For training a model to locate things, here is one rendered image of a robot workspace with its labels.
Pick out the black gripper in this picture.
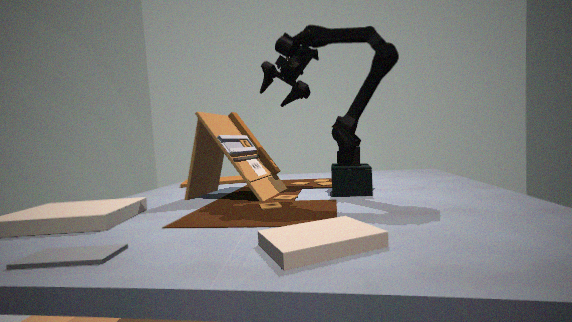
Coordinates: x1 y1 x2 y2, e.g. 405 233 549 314
260 57 310 107

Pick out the grey paper ticket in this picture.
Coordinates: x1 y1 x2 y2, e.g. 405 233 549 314
246 158 267 176

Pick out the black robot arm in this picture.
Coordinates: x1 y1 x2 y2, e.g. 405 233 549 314
275 24 399 166

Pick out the tan cardboard-coloured slanted board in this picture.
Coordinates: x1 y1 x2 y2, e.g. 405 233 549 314
185 112 287 201

